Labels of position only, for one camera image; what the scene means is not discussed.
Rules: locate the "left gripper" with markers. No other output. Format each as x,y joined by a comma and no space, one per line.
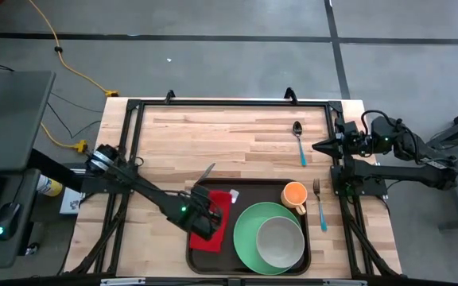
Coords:
207,224

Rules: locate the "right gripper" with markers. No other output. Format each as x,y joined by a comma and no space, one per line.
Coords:
354,146

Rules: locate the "red cloth napkin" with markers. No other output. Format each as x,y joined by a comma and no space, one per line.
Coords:
225,214

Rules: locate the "green plate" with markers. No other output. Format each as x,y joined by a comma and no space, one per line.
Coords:
245,238

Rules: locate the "orange mug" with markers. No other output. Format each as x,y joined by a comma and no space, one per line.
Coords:
293,194

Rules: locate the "beige grey bowl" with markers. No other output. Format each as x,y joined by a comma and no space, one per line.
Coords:
280,242

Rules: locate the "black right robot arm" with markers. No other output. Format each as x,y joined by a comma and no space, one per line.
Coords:
412,172

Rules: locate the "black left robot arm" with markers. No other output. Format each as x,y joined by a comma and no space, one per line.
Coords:
149,194

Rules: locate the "dark brown serving tray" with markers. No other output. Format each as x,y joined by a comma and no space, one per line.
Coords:
249,192

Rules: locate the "white printed box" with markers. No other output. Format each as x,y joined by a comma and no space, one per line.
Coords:
71,200

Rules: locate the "white and yellow bottle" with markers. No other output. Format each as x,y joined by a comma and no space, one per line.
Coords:
50,186

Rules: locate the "black desk foot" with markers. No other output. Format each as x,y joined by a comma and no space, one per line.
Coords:
54,168

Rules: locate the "dark grey keyboard desk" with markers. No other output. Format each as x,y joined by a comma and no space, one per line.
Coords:
22,186

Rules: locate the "black computer mouse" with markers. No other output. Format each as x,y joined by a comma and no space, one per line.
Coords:
7,220

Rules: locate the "grey desk top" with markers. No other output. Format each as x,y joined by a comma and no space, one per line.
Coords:
10,119

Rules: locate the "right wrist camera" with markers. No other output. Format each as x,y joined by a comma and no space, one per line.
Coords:
346,128

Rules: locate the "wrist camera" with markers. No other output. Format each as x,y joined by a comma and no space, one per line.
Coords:
202,194
346,128

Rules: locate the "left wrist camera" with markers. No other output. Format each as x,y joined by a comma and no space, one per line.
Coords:
202,194

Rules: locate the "silver mounting bracket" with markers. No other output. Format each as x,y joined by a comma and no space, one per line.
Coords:
344,283
121,281

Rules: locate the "black table frame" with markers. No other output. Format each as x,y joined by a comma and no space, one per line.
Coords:
233,103

